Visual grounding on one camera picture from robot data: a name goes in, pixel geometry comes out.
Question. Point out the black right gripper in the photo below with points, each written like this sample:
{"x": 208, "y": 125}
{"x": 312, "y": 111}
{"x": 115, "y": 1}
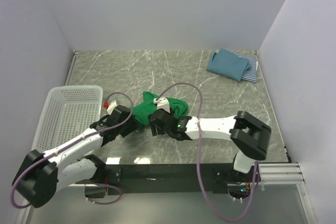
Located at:
{"x": 154, "y": 128}

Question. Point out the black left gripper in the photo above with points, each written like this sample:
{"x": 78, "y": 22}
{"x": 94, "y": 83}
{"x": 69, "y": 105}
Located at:
{"x": 132, "y": 125}

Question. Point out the green tank top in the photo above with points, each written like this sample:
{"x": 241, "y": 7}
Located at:
{"x": 141, "y": 112}

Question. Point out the teal blue tank top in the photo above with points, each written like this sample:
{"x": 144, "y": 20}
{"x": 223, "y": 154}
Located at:
{"x": 228, "y": 64}

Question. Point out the blue white striped tank top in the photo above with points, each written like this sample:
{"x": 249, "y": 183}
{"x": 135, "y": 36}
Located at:
{"x": 251, "y": 73}

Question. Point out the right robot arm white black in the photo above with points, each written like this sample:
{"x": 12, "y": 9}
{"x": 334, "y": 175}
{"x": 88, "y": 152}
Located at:
{"x": 248, "y": 133}

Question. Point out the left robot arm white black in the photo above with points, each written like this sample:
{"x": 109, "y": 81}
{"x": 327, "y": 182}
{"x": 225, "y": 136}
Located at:
{"x": 42, "y": 174}

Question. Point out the white plastic laundry basket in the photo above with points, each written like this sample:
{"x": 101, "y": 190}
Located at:
{"x": 67, "y": 112}

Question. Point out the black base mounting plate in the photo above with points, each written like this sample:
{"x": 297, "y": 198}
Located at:
{"x": 173, "y": 178}

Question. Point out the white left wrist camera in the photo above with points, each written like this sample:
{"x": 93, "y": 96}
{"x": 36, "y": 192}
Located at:
{"x": 110, "y": 106}

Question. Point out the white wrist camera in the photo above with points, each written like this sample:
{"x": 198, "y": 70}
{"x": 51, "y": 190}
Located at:
{"x": 110, "y": 106}
{"x": 162, "y": 103}

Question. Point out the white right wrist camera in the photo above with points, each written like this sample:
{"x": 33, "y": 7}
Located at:
{"x": 162, "y": 103}

